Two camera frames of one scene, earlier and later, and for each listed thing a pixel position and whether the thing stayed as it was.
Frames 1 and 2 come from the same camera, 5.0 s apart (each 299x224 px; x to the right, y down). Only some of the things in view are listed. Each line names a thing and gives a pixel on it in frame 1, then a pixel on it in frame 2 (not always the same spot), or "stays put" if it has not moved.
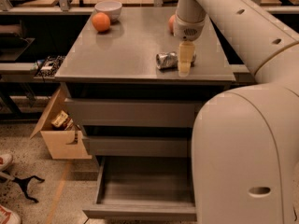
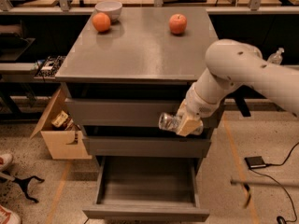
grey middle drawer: (139, 147) stays put
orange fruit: (101, 21) stays put
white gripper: (188, 31) to (199, 105)
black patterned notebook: (49, 66) stays put
